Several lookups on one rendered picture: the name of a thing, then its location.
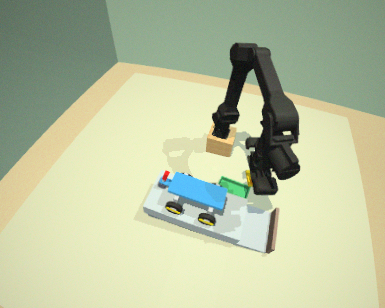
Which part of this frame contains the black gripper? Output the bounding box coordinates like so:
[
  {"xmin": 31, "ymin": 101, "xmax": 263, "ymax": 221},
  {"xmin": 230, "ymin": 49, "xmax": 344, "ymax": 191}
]
[{"xmin": 245, "ymin": 137, "xmax": 279, "ymax": 196}]

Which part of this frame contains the red-headed pin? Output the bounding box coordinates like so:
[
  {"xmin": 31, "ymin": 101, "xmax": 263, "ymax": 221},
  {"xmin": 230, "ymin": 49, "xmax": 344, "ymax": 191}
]
[{"xmin": 162, "ymin": 171, "xmax": 170, "ymax": 182}]

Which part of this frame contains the yellow wheel chock with orange handle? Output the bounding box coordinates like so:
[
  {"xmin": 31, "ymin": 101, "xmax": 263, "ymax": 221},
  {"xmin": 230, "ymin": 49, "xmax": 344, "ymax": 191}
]
[{"xmin": 245, "ymin": 170, "xmax": 253, "ymax": 187}]

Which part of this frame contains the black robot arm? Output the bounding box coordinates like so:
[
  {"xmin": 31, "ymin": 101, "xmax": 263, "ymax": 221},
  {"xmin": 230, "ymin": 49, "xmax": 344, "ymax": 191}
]
[{"xmin": 212, "ymin": 42, "xmax": 300, "ymax": 180}]

